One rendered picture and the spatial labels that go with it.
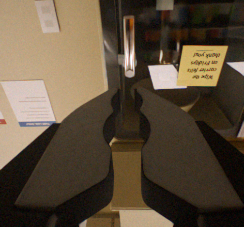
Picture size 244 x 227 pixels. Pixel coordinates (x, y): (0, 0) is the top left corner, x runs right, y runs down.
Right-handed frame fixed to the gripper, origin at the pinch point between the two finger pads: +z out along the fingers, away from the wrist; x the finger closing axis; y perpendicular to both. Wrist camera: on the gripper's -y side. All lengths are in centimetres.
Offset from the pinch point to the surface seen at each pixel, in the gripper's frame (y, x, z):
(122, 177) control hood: 30.9, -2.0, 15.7
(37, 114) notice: 47, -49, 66
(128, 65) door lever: 4.3, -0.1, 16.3
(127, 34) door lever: -0.3, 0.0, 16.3
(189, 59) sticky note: 5.3, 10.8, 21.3
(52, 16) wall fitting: 2, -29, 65
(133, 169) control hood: 29.6, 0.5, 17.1
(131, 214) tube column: 61, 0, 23
